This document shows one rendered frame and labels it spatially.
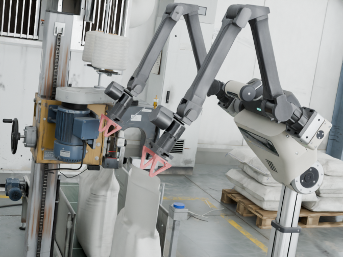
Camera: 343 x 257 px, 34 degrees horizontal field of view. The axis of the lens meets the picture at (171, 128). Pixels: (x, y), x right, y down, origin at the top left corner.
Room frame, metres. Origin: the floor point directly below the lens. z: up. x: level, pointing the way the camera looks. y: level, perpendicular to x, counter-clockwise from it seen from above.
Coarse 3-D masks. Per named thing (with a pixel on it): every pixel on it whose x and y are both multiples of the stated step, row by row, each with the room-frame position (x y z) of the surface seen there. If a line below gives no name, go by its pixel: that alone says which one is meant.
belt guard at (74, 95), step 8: (56, 88) 2.54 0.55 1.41; (64, 88) 2.55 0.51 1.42; (72, 88) 2.59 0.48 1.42; (80, 88) 2.63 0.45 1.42; (88, 88) 2.67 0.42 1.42; (96, 88) 2.71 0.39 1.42; (104, 88) 2.75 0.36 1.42; (56, 96) 2.52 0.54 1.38; (64, 96) 2.48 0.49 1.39; (72, 96) 2.47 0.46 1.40; (80, 96) 2.48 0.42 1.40; (88, 96) 2.51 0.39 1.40; (96, 96) 2.56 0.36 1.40; (104, 96) 2.61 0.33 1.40
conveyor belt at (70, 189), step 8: (64, 184) 4.43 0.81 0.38; (72, 184) 4.46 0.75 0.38; (64, 192) 4.22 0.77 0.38; (72, 192) 4.25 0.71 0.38; (72, 200) 4.05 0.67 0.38; (72, 208) 3.88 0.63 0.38; (72, 248) 3.17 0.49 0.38; (80, 248) 3.19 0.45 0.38; (72, 256) 3.06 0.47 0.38; (80, 256) 3.07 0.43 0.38
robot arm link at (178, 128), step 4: (172, 120) 1.87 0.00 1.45; (176, 120) 1.87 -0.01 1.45; (172, 124) 1.88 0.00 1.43; (176, 124) 1.87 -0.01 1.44; (180, 124) 1.87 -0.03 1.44; (184, 124) 1.90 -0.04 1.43; (168, 128) 1.88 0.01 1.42; (172, 128) 1.87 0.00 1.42; (176, 128) 1.87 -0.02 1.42; (180, 128) 1.87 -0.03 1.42; (184, 128) 1.88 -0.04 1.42; (168, 132) 1.87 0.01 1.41; (172, 132) 1.87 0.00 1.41; (176, 132) 1.87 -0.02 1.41; (180, 132) 1.87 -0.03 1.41; (172, 136) 1.87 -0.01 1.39; (176, 136) 1.87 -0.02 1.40; (180, 136) 1.88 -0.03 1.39
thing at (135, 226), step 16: (128, 176) 2.57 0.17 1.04; (144, 176) 2.67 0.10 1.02; (128, 192) 2.52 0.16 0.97; (144, 192) 2.42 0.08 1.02; (128, 208) 2.50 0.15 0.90; (144, 208) 2.41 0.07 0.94; (128, 224) 2.50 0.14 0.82; (144, 224) 2.40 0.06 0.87; (112, 240) 2.64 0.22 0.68; (128, 240) 2.42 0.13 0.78; (144, 240) 2.39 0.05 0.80; (112, 256) 2.59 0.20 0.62; (128, 256) 2.40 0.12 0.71; (144, 256) 2.37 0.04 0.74; (160, 256) 2.41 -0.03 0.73
